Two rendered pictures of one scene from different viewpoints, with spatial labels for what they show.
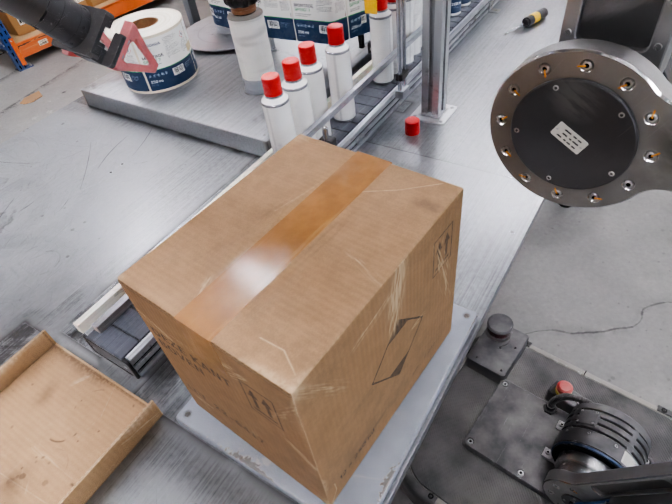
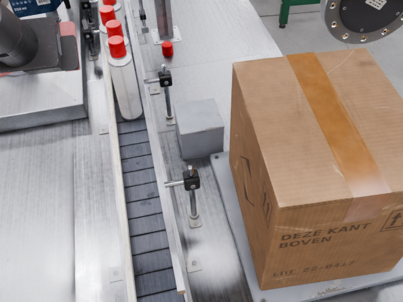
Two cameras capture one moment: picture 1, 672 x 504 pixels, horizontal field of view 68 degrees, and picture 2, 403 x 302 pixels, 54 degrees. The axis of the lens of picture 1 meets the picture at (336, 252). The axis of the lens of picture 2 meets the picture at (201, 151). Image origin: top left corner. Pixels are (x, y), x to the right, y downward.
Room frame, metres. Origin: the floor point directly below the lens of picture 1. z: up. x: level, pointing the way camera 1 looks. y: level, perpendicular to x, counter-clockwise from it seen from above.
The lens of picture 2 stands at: (0.27, 0.48, 1.53)
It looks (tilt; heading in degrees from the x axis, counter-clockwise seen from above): 49 degrees down; 311
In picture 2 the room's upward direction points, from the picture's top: 2 degrees counter-clockwise
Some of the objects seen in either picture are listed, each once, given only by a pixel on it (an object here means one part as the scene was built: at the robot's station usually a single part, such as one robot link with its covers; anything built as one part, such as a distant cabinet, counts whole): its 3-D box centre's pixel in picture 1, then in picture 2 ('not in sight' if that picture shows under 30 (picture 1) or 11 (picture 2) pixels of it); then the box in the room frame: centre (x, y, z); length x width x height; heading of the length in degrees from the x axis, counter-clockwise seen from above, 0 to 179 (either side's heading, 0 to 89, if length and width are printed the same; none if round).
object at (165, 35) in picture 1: (153, 50); not in sight; (1.39, 0.40, 0.95); 0.20 x 0.20 x 0.14
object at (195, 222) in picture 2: not in sight; (194, 214); (0.56, 0.17, 0.83); 0.06 x 0.03 x 0.01; 140
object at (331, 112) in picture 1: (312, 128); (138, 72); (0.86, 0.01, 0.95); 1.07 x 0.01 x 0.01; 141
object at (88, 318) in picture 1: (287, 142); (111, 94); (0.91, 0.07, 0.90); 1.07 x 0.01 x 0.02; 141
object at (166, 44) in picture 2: (412, 125); (167, 48); (0.99, -0.22, 0.85); 0.03 x 0.03 x 0.03
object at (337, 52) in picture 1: (340, 74); (115, 27); (1.02, -0.07, 0.98); 0.05 x 0.05 x 0.20
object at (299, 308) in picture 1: (314, 308); (313, 168); (0.39, 0.04, 0.99); 0.30 x 0.24 x 0.27; 137
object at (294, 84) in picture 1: (299, 110); (122, 63); (0.89, 0.03, 0.98); 0.05 x 0.05 x 0.20
